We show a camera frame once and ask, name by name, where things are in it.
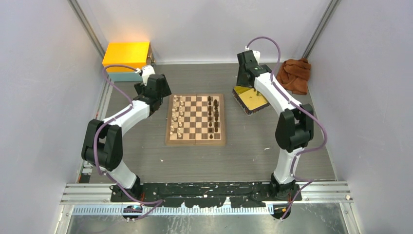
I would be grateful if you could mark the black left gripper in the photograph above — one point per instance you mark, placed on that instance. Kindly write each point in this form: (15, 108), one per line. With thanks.
(140, 87)

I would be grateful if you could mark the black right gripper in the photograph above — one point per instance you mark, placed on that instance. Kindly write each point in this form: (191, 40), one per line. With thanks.
(239, 81)

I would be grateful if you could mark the dark chess piece column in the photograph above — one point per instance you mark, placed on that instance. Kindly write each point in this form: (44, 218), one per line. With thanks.
(216, 116)

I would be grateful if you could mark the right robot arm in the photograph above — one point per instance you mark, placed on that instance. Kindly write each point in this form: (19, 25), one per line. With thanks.
(294, 128)

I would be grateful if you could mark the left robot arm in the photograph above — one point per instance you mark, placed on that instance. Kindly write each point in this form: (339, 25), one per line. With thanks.
(103, 142)

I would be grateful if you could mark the wooden chess board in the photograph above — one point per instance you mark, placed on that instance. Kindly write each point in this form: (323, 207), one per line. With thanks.
(187, 120)

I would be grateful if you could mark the yellow tin tray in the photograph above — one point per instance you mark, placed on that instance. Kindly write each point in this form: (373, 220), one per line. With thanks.
(250, 100)

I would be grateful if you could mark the yellow drawer box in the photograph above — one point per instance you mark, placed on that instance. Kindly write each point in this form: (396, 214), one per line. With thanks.
(131, 54)

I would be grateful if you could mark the teal drawer box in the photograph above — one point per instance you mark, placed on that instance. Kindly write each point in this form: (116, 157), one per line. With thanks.
(123, 73)

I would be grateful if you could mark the brown cloth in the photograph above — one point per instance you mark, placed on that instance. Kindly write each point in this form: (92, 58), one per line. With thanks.
(294, 75)

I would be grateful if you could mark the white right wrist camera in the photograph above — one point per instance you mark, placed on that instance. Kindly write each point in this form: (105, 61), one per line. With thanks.
(257, 54)

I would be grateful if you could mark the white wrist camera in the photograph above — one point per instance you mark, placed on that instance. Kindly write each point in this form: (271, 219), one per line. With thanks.
(257, 54)
(146, 72)

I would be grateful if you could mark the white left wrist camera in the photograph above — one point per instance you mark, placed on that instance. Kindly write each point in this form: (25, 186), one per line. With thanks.
(146, 72)

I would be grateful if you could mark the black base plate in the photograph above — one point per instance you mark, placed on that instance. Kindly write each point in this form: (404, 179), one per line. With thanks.
(205, 194)

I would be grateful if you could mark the aluminium frame rail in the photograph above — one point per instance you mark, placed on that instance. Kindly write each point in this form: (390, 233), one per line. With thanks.
(94, 199)

